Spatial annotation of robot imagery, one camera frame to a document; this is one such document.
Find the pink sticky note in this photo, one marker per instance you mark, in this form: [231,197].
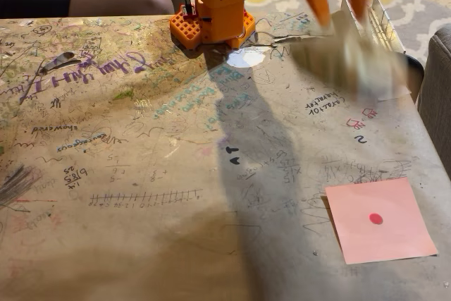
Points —
[398,237]

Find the scribbled brown paper table cover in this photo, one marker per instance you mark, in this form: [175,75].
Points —
[141,244]

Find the spotted plush egg toy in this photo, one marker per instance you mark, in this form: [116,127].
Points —
[352,58]

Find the grey couch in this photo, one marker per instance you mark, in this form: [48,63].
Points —
[437,96]

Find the small red oval object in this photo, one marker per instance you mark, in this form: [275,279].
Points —
[375,219]

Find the torn brown paper flap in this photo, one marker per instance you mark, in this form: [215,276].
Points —
[56,61]

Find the black clamp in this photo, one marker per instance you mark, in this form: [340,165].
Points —
[415,72]

